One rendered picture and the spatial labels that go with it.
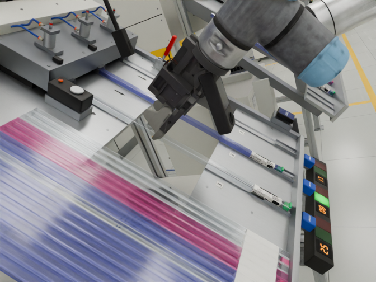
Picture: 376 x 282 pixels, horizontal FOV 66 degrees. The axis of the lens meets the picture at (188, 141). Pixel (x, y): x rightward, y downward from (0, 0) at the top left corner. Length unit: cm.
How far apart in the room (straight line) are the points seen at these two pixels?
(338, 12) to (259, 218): 38
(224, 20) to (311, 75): 15
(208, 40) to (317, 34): 15
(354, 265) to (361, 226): 23
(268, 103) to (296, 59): 67
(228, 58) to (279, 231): 32
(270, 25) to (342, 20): 19
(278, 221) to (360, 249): 97
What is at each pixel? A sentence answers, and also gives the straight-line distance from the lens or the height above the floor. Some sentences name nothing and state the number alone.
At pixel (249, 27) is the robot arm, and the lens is 44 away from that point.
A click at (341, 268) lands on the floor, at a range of 146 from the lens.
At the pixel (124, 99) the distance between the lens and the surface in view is 68.
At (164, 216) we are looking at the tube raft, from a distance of 46.
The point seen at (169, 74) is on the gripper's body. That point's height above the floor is 105.
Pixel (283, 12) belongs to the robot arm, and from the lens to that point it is 44.
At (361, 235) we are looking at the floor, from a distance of 159.
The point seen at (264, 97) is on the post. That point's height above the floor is 77.
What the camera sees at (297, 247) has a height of 73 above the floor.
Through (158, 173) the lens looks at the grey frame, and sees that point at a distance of 111.
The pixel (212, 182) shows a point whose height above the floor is 83.
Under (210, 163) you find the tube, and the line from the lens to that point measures 58.
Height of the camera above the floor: 113
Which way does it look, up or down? 23 degrees down
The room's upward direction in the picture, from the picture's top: 20 degrees counter-clockwise
